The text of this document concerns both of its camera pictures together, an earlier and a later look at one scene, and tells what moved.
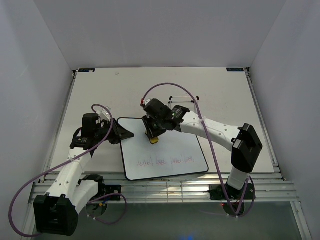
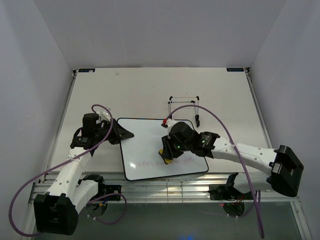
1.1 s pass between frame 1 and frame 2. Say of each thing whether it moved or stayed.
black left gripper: stayed
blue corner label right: stayed
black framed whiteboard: stayed
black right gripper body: moved
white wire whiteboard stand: stayed
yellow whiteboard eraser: moved
